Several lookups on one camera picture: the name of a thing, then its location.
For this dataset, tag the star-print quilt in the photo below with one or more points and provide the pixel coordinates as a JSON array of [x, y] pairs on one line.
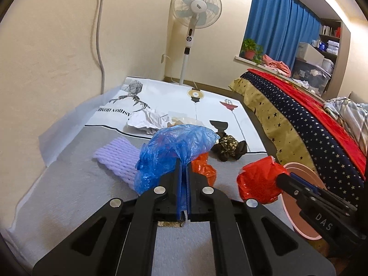
[[290, 120]]

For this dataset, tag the white wall outlet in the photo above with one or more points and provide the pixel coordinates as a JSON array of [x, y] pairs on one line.
[[163, 58]]

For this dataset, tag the grey mat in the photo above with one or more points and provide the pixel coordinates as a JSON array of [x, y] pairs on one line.
[[74, 195]]

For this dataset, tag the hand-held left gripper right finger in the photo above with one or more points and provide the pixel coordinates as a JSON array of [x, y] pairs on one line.
[[187, 198]]

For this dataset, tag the plaid cloth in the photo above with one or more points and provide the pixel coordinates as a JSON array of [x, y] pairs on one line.
[[348, 112]]

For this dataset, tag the purple foam net sleeve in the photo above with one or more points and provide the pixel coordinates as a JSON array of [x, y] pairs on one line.
[[118, 155]]

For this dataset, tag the grey cardboard box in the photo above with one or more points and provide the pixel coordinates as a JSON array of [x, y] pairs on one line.
[[309, 52]]

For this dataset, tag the white printed mat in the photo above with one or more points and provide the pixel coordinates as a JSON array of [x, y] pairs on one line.
[[169, 97]]

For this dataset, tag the black crab-print packet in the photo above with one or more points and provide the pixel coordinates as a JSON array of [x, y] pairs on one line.
[[169, 224]]

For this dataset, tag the red plastic bag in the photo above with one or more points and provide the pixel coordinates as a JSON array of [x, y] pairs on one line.
[[258, 181]]

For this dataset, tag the blue plastic bag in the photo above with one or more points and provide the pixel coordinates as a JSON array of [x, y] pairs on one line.
[[178, 141]]

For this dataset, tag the clear plastic storage box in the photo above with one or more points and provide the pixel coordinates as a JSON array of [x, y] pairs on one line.
[[310, 77]]

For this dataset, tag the pink plastic bin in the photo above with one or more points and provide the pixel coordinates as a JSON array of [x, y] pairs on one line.
[[296, 218]]

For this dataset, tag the blue curtain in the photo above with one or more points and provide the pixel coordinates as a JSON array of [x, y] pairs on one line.
[[276, 23]]

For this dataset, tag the orange plastic bag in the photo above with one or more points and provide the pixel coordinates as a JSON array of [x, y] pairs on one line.
[[205, 169]]

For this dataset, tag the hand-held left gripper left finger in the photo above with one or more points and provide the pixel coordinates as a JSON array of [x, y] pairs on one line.
[[179, 198]]

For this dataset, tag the pink cloth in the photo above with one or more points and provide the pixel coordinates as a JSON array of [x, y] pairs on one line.
[[276, 64]]

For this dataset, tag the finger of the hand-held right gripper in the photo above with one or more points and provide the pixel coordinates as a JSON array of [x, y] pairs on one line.
[[287, 182], [309, 181]]

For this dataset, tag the dark patterned cloth lump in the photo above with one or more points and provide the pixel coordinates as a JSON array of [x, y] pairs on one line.
[[228, 146]]

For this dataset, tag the white standing fan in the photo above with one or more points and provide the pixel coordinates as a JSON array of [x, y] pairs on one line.
[[197, 5]]

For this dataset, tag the red blanket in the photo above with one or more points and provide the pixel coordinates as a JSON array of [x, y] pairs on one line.
[[322, 115]]

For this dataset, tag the clear plastic bag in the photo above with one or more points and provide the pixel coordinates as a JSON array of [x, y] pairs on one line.
[[184, 119]]

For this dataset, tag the potted green plant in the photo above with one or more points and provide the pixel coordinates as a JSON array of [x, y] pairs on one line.
[[251, 49]]

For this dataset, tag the white plastic sheet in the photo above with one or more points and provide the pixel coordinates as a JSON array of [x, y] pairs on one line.
[[66, 126]]

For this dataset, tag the white window sill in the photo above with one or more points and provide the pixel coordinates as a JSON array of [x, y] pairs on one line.
[[239, 59]]

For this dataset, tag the crumpled white paper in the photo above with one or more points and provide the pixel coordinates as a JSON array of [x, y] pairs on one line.
[[146, 120]]

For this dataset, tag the wooden bookshelf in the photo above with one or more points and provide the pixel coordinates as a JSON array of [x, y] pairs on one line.
[[330, 34]]

